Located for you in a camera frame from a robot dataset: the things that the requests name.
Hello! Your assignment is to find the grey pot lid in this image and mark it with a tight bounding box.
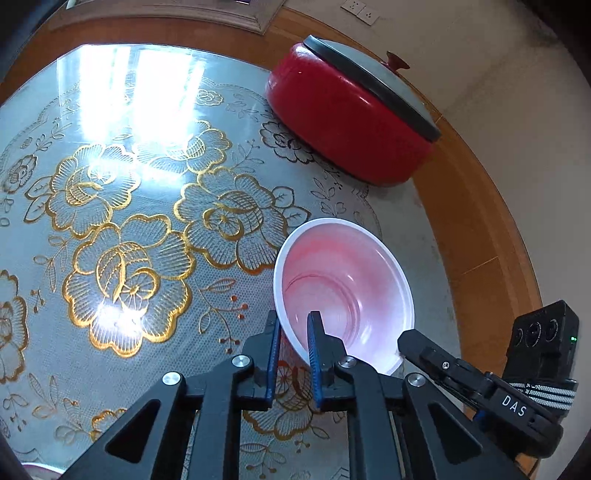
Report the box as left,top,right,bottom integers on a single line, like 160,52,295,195
303,34,441,143

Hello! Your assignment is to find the red cooking pot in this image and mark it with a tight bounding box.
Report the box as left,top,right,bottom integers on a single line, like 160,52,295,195
265,34,441,188

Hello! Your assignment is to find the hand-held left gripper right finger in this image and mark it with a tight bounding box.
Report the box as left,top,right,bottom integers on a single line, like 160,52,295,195
307,311,522,480

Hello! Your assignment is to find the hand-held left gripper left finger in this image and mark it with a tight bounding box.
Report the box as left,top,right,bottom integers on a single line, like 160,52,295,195
60,310,282,480

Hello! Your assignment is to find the white pink bowl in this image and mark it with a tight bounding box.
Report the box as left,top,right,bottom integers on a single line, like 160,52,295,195
273,218,415,377

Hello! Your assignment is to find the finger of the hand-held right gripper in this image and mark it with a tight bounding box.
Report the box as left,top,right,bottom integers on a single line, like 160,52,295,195
398,329,491,407

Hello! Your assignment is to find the lace floral tablecloth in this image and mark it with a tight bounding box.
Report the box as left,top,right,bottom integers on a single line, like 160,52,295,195
0,44,462,480

